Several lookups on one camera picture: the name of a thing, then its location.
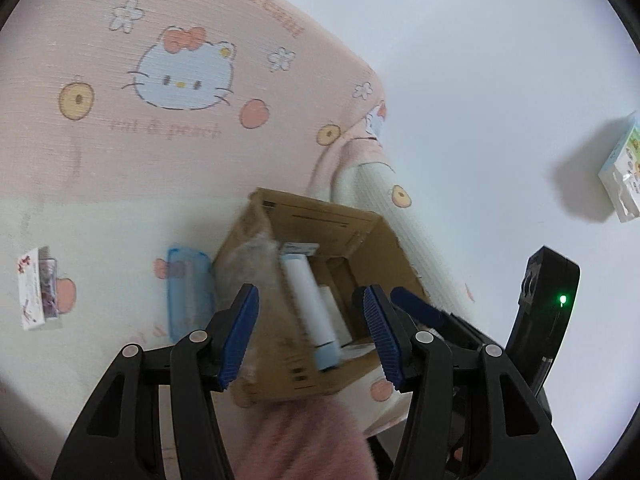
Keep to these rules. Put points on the white paper tube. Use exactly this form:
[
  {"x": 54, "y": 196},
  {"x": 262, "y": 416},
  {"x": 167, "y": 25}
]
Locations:
[{"x": 334, "y": 310}]

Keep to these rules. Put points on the brown cardboard box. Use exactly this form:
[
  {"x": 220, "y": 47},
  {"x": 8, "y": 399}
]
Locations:
[{"x": 320, "y": 220}]

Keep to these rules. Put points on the person's pink fuzzy clothing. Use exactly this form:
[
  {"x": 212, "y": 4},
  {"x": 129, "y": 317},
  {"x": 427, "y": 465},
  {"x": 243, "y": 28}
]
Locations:
[{"x": 310, "y": 440}]

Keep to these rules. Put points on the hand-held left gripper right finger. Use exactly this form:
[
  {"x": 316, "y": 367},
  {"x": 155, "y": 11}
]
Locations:
[{"x": 382, "y": 335}]

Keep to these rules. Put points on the pink cat printed blanket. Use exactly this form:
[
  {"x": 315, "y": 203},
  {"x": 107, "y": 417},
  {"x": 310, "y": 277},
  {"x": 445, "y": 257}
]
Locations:
[{"x": 100, "y": 170}]

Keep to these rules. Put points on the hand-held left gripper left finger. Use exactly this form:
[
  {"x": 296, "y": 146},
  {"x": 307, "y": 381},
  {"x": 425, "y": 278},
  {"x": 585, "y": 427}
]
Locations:
[{"x": 240, "y": 335}]

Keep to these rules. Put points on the blue translucent phone case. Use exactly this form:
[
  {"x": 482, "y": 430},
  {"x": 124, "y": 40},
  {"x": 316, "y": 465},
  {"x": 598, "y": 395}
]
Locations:
[{"x": 187, "y": 300}]

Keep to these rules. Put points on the small white photo card box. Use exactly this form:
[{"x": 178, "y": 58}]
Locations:
[{"x": 32, "y": 290}]

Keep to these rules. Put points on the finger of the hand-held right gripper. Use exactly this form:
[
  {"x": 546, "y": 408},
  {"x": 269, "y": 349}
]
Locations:
[{"x": 420, "y": 307}]

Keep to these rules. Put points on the white roll with blue end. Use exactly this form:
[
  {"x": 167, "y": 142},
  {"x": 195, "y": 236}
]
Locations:
[{"x": 305, "y": 300}]

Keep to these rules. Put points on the white printed tissue pack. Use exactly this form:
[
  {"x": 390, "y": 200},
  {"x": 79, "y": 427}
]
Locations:
[{"x": 622, "y": 175}]

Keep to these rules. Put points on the clear plastic wrap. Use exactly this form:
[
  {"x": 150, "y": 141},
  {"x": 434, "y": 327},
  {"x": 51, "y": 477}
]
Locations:
[{"x": 250, "y": 265}]

